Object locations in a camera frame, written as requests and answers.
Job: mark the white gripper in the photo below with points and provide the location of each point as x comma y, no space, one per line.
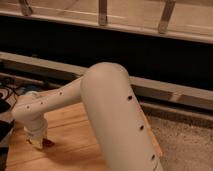
36,132

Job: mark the metal chair leg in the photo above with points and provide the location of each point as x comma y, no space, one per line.
25,8
102,12
166,16

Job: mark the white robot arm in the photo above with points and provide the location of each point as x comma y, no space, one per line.
113,111

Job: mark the metal chair leg middle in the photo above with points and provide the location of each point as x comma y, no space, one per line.
102,12

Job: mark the white baseboard rail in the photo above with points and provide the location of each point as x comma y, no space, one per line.
174,93

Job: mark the metal chair leg left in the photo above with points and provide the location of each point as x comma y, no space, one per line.
25,8

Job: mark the metal chair leg right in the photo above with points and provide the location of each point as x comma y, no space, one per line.
166,16

